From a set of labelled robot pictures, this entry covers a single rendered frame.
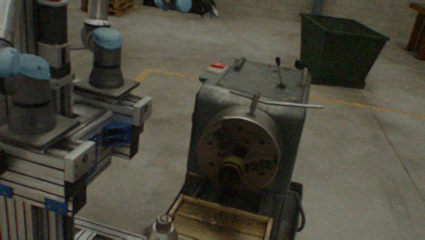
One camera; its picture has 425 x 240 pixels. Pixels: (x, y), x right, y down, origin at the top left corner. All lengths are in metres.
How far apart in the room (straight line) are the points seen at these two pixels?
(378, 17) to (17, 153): 11.03
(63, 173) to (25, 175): 0.16
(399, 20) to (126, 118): 10.71
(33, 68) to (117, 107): 0.55
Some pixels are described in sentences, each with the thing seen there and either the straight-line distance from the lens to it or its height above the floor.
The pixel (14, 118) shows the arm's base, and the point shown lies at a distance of 1.46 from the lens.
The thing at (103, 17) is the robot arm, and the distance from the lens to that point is 1.91.
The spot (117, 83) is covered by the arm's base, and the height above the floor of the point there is 1.19.
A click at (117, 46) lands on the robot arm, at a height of 1.34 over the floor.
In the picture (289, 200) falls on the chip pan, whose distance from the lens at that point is 2.37.
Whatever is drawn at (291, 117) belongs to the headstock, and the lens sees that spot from 1.63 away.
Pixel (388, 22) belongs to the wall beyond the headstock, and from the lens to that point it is 12.03.
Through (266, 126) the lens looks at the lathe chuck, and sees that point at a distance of 1.51.
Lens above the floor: 1.82
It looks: 24 degrees down
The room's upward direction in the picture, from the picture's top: 8 degrees clockwise
